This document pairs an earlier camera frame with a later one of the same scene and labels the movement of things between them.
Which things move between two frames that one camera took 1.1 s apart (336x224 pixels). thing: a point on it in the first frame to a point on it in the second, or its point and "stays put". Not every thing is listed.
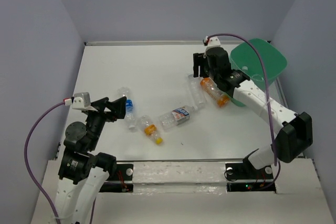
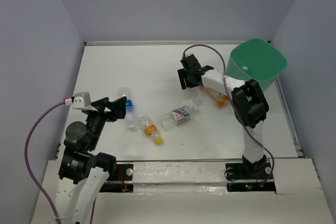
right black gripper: x=199 y=59 to x=184 y=81
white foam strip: x=188 y=178 stays put
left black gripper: x=118 y=107 stays put
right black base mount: x=245 y=171 stays put
